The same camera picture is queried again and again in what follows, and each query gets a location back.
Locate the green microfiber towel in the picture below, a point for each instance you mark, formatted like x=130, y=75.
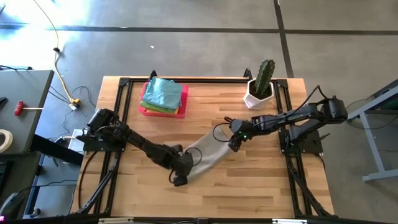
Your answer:
x=155, y=107

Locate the cream tape roll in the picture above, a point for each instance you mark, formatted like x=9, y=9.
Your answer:
x=10, y=138

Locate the green cactus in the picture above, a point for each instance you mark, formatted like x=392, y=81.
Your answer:
x=264, y=76

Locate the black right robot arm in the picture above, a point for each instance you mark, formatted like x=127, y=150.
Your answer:
x=295, y=119

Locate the grey microfiber towel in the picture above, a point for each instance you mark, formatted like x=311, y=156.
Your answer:
x=208, y=152

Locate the grey rounded object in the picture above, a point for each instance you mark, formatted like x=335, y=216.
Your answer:
x=11, y=205

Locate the silver metal bracket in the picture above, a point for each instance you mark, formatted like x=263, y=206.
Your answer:
x=115, y=220
x=289, y=221

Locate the grey metal table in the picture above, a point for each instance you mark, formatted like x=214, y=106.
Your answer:
x=370, y=137

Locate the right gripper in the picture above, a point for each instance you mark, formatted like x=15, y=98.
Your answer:
x=241, y=132

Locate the black aluminium table frame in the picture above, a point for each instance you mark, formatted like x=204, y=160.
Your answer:
x=233, y=80

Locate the white faceted plant pot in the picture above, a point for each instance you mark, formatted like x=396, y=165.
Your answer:
x=256, y=102

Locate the black beam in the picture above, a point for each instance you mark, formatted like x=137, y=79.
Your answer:
x=56, y=149

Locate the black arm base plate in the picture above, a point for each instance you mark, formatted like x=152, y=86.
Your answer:
x=90, y=145
x=311, y=144

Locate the blue microfiber towel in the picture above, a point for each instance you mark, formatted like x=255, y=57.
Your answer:
x=163, y=93

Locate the grey side table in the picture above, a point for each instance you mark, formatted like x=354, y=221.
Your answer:
x=25, y=90

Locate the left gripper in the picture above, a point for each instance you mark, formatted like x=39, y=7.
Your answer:
x=182, y=165

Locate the yellow microfiber towel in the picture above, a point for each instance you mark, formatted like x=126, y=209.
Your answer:
x=175, y=111

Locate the pink plastic bin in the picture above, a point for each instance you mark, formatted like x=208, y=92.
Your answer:
x=183, y=105

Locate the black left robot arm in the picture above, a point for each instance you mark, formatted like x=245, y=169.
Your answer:
x=133, y=140

